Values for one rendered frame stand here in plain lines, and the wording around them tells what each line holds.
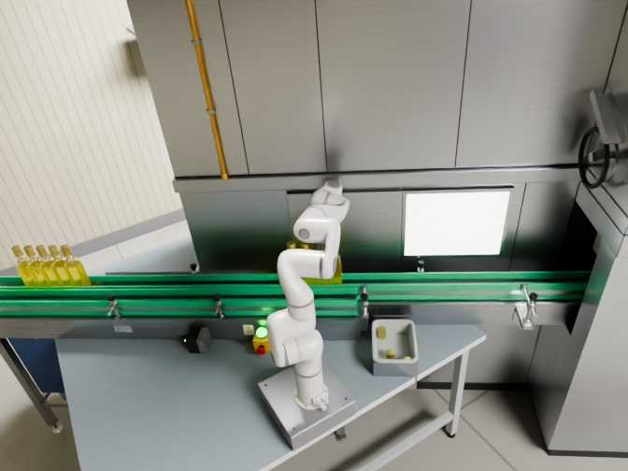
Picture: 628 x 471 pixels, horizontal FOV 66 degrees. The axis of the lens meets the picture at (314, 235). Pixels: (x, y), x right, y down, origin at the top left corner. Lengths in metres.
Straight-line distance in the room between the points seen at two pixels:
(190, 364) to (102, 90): 2.46
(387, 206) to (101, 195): 2.81
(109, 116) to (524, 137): 3.04
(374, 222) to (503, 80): 0.72
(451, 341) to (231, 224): 1.06
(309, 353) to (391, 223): 0.72
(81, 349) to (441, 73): 1.88
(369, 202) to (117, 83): 2.54
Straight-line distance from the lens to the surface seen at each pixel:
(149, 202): 4.40
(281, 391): 1.86
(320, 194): 1.73
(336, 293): 2.04
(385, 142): 1.90
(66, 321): 2.42
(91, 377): 2.29
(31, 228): 4.34
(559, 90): 1.95
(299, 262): 1.44
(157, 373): 2.17
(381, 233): 2.07
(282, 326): 1.50
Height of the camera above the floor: 2.30
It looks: 35 degrees down
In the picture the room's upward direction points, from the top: 6 degrees counter-clockwise
